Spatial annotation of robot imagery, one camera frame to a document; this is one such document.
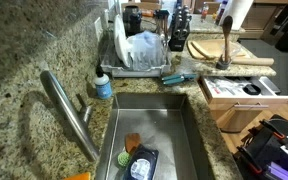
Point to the wooden kitchen drawer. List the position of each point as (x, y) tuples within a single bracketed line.
[(237, 115)]

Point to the grey dish rack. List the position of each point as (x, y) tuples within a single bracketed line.
[(134, 71)]

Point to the clear plastic container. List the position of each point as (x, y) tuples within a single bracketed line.
[(146, 50)]

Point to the blue label soap bottle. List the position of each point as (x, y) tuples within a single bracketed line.
[(103, 86)]

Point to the stainless steel sink basin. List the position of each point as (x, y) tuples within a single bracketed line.
[(157, 130)]

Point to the white plate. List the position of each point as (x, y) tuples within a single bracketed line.
[(120, 40)]

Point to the thin wooden cutting board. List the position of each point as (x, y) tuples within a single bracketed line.
[(194, 51)]

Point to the black knife block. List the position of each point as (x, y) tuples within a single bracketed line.
[(179, 33)]

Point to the black coffee canister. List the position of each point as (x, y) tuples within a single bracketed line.
[(132, 20)]

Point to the green scrubber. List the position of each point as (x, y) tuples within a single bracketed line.
[(124, 159)]

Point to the utensil caddy with brown sticks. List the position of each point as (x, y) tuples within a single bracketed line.
[(161, 20)]

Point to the black tray with white label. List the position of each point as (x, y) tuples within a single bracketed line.
[(142, 165)]

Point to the stainless steel faucet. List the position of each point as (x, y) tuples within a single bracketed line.
[(67, 110)]

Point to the thick wooden cutting board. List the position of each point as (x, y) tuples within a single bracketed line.
[(214, 46)]

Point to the glass utensil jar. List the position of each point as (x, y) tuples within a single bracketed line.
[(222, 64)]

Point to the clear plastic bags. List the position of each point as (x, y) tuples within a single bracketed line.
[(227, 85)]

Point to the wooden spoon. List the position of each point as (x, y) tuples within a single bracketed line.
[(227, 30)]

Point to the black round lid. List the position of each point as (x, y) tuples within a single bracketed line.
[(252, 89)]

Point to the orange sponge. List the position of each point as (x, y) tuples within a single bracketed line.
[(79, 176)]

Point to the wooden rolling pin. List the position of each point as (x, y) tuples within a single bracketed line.
[(254, 61)]

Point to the white paper towel roll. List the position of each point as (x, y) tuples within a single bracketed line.
[(239, 13)]

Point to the black robot cart with clamps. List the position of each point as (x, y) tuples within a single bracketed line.
[(270, 146)]

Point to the white wall outlet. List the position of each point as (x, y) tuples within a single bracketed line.
[(98, 28)]

